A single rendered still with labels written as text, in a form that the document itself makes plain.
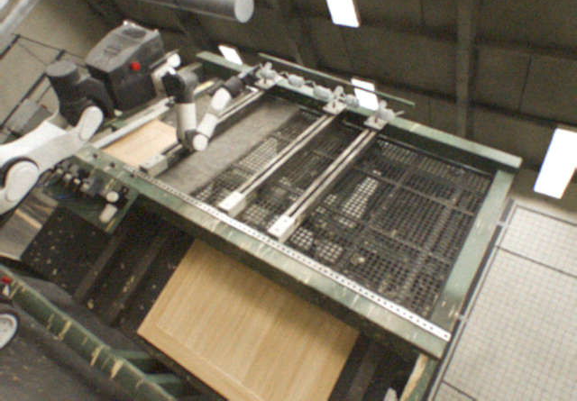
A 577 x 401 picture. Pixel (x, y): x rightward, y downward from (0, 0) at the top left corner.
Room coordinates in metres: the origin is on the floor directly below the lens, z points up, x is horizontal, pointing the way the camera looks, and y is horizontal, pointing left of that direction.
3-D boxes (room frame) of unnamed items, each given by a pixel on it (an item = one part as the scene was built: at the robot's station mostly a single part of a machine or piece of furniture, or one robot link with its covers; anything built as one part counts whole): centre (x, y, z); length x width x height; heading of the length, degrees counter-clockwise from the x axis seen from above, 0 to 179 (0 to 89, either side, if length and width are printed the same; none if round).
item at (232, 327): (2.02, -0.16, 0.53); 0.90 x 0.02 x 0.55; 66
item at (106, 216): (2.11, 0.84, 0.69); 0.50 x 0.14 x 0.24; 66
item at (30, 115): (2.22, 1.27, 0.84); 0.12 x 0.12 x 0.18; 66
